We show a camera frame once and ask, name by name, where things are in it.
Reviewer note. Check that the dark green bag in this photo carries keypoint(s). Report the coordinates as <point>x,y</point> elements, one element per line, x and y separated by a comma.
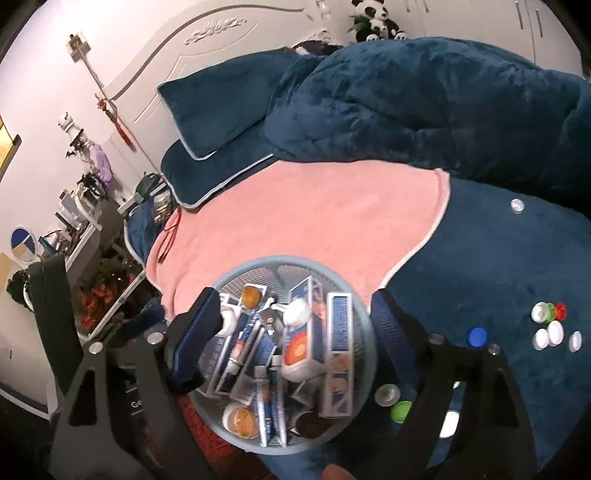
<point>147,184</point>

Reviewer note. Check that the panda plush toy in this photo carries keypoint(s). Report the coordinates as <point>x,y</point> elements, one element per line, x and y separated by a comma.
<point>374,21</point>

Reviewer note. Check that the round blue mesh basket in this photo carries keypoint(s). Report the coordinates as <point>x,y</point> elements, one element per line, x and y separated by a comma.
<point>286,272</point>

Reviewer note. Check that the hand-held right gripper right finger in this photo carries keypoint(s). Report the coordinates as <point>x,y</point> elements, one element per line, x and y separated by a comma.
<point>384,323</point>

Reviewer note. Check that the white blue ointment tube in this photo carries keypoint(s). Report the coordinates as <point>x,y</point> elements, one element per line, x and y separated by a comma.
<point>242,337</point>

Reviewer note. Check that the white carved headboard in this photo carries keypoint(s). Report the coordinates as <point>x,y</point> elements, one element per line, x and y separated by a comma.
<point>194,69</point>

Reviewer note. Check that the blue bottle cap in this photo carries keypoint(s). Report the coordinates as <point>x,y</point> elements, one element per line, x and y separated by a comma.
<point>477,337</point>

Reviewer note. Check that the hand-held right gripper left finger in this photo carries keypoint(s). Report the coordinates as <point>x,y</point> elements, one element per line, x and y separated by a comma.
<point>196,337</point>

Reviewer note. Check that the red artificial flowers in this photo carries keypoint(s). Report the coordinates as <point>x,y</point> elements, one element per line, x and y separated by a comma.
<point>94,295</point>

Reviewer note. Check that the blue pillow with grey piping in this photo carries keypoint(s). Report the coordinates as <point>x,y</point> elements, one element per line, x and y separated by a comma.
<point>217,175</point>
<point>217,106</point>

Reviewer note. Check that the red bottle cap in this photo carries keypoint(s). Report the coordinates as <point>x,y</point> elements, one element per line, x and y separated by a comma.
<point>560,311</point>

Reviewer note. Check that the round blue white mirror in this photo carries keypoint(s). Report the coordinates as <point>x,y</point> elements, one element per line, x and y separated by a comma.
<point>23,242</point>

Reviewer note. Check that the orange jar with white lid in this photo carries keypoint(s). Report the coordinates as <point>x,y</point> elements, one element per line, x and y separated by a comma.
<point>241,421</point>
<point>254,296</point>

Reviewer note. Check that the white carton with orange circle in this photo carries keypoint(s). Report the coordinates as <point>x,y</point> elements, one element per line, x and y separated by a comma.
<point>300,344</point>

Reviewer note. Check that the blue plush comforter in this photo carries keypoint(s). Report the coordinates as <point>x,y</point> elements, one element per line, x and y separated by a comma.
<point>438,101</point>

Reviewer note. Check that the pink towel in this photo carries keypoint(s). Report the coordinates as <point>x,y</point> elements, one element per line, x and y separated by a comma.
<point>300,217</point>

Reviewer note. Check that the white figurine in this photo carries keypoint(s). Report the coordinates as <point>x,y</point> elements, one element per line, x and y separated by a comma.
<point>69,127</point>

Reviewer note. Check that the yellow wall hanging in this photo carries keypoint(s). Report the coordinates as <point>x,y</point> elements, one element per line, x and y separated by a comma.
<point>7,138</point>

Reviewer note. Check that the tall blue white carton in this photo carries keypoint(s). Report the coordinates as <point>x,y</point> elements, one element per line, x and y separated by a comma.
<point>339,332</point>

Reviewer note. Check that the purple plush item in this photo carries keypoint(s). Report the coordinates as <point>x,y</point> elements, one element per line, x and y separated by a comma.
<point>102,161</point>

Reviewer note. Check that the green bottle cap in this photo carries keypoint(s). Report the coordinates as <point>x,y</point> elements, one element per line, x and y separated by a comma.
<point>400,411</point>

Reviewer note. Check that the wall socket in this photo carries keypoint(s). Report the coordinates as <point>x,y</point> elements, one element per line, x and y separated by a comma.
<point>76,46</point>

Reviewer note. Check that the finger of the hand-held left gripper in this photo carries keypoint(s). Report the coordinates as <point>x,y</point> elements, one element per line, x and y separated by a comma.
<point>145,318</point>

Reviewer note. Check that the red tassel ornament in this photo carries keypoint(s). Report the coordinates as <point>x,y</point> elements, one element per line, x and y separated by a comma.
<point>121,125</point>

